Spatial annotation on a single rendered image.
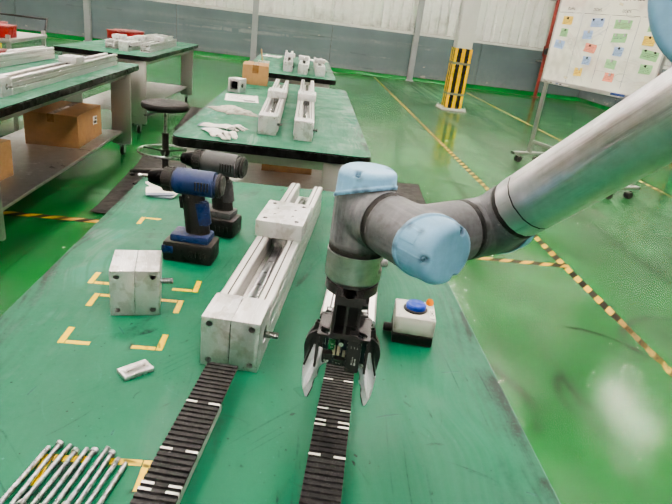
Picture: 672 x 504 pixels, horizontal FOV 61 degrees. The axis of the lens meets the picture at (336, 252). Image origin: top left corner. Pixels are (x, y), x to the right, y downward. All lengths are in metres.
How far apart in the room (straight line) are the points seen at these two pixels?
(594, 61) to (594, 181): 6.16
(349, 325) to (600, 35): 6.18
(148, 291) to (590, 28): 6.19
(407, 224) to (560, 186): 0.16
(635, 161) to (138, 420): 0.72
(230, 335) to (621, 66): 5.88
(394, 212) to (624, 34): 6.00
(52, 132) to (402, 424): 4.11
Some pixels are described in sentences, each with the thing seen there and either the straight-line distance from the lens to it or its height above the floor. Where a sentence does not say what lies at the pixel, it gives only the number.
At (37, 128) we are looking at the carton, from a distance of 4.78.
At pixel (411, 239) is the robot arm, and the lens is 0.61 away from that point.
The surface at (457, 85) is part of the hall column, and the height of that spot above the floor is 0.46.
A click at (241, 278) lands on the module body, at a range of 1.12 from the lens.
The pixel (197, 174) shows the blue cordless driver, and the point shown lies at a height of 0.99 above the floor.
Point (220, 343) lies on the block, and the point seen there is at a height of 0.83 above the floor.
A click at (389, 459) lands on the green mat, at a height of 0.78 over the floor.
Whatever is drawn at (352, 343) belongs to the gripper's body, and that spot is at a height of 0.97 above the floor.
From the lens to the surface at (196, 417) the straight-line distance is 0.85.
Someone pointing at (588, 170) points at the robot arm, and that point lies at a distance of 0.62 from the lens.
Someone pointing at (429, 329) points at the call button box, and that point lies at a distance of 1.12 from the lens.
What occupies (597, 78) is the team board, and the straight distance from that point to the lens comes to 6.71.
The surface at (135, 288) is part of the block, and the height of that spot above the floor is 0.84.
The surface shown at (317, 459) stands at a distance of 0.80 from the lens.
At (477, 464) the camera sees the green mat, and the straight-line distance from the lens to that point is 0.91.
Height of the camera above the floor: 1.36
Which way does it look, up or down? 22 degrees down
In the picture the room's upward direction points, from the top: 7 degrees clockwise
